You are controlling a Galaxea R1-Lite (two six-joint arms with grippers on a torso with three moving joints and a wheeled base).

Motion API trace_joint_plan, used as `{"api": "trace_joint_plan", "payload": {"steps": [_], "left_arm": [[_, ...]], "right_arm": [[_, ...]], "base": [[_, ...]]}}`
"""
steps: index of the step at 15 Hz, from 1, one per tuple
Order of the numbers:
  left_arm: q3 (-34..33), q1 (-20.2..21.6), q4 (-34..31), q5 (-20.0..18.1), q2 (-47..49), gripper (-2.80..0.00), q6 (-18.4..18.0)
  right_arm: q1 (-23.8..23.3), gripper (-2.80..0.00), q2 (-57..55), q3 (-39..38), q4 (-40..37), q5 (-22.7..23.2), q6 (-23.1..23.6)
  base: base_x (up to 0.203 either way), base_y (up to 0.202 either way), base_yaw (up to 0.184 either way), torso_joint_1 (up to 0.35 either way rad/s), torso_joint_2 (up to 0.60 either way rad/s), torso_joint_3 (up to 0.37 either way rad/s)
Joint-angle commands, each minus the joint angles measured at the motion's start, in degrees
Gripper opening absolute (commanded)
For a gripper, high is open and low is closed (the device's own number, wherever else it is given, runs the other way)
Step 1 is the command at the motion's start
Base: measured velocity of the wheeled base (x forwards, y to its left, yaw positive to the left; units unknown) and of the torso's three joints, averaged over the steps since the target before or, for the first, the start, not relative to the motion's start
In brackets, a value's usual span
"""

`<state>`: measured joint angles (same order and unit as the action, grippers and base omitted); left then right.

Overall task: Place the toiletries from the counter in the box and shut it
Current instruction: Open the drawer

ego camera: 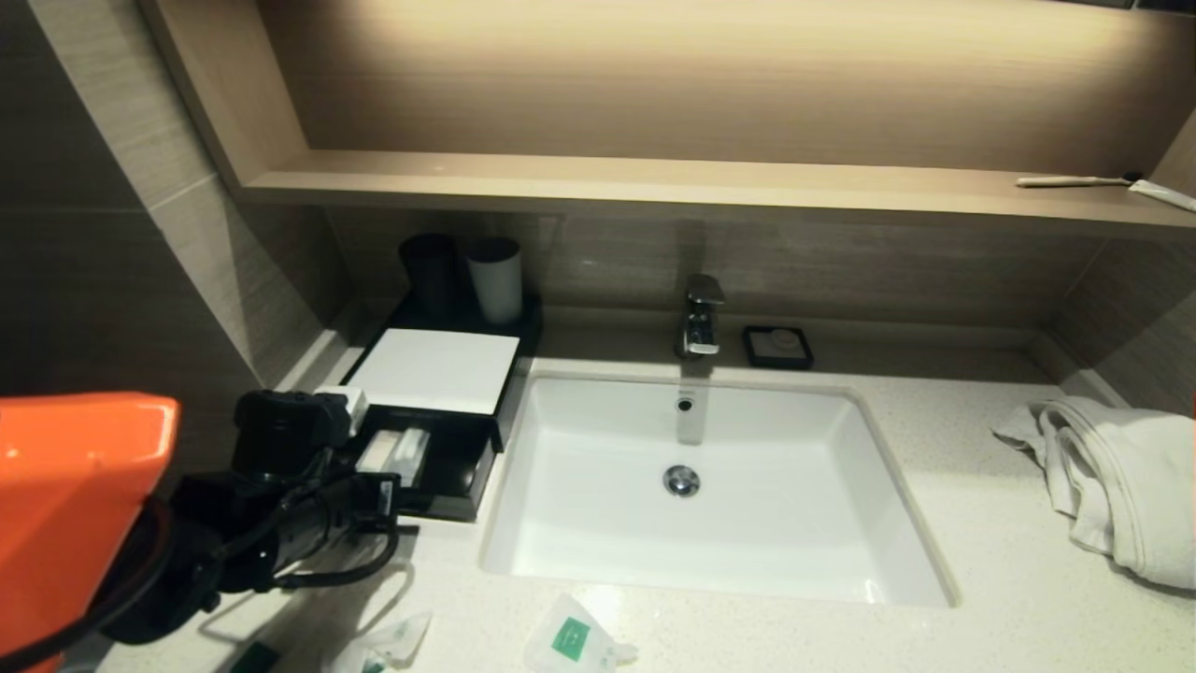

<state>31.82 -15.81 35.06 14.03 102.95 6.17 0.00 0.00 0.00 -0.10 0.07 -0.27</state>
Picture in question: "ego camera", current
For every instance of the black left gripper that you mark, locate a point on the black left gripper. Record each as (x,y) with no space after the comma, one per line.
(366,495)

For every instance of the black box drawer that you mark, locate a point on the black box drawer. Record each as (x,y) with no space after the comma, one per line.
(458,467)

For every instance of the long toothbrush packet green label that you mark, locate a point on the long toothbrush packet green label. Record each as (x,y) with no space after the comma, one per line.
(254,658)

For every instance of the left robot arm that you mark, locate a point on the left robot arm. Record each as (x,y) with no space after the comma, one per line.
(75,505)

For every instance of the black box with white lid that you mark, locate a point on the black box with white lid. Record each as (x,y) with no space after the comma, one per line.
(434,369)

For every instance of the beige packet in drawer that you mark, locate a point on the beige packet in drawer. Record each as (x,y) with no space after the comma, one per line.
(378,451)

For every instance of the white packet in drawer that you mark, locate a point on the white packet in drawer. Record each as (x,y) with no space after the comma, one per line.
(411,453)

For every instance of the crumpled small white packet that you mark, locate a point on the crumpled small white packet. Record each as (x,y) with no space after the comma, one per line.
(383,645)

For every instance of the black cup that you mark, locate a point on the black cup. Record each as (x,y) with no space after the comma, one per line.
(430,276)

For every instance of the flat packet green square label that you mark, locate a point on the flat packet green square label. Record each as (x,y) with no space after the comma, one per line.
(570,640)

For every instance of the grey white cup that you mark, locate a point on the grey white cup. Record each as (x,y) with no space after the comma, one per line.
(495,280)

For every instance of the chrome sink drain stopper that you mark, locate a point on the chrome sink drain stopper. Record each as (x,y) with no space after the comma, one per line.
(682,480)

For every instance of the chrome faucet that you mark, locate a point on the chrome faucet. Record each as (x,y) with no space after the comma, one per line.
(701,318)

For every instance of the white sink basin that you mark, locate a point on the white sink basin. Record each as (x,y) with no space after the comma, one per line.
(747,533)

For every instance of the black soap dish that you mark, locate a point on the black soap dish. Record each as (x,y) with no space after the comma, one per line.
(755,355)

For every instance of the small round soap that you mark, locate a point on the small round soap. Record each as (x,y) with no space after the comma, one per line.
(781,339)

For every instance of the white towel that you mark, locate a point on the white towel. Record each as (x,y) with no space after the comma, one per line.
(1121,486)

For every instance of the beige toothbrush with black head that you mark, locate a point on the beige toothbrush with black head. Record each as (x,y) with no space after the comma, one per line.
(1065,182)

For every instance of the white toothpaste tube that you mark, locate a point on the white toothpaste tube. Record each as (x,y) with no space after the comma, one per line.
(1163,195)

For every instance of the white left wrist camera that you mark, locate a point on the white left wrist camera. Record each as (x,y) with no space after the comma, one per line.
(350,404)

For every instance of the wooden wall shelf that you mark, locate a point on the wooden wall shelf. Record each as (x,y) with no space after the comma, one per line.
(654,187)

